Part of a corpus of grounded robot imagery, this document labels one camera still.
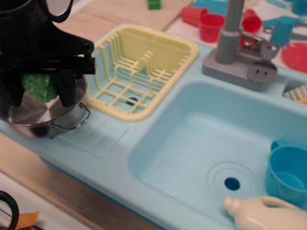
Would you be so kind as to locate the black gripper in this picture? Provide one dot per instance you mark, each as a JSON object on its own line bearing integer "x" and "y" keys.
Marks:
{"x": 31, "y": 43}

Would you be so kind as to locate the green toy squash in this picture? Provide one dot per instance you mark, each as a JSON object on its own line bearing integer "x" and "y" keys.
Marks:
{"x": 40, "y": 86}

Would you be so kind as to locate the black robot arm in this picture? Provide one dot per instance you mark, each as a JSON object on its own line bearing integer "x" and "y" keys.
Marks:
{"x": 30, "y": 7}

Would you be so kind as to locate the stainless steel pot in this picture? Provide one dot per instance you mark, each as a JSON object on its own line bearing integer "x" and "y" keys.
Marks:
{"x": 40, "y": 120}

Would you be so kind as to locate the yellow dish rack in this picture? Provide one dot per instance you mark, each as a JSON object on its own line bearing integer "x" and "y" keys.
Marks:
{"x": 136, "y": 67}

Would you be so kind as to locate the yellow tape piece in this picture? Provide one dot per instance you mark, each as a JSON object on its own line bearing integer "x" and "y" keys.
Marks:
{"x": 27, "y": 220}

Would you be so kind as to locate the green plastic block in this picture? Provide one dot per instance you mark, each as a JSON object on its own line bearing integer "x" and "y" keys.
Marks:
{"x": 154, "y": 4}

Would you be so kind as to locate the red cup lying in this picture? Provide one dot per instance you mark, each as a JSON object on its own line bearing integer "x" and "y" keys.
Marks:
{"x": 191, "y": 14}

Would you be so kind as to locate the light blue toy sink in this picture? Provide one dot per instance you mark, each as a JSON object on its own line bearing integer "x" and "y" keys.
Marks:
{"x": 206, "y": 140}

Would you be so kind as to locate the red cup front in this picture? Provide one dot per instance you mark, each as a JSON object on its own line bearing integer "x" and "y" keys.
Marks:
{"x": 209, "y": 26}

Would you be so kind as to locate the grey toy faucet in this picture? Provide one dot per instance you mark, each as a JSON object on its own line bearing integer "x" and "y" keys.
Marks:
{"x": 241, "y": 58}

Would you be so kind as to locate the red cup right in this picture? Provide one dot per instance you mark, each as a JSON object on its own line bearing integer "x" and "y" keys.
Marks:
{"x": 251, "y": 22}

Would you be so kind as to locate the blue plastic cup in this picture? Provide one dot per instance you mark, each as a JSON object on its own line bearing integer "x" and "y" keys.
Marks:
{"x": 282, "y": 32}

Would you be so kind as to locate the cream detergent bottle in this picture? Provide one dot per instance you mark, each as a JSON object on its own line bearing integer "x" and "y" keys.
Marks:
{"x": 265, "y": 213}

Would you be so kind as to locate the red plastic plate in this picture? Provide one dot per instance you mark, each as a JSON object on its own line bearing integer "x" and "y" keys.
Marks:
{"x": 294, "y": 55}

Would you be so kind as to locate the white scrub brush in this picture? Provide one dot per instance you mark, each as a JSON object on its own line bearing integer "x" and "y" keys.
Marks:
{"x": 299, "y": 94}

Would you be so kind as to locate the blue plastic mug in sink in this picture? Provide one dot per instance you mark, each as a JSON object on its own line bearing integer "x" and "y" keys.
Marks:
{"x": 286, "y": 173}

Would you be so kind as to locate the blue cup top right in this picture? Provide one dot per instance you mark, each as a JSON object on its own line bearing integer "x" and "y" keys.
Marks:
{"x": 299, "y": 7}

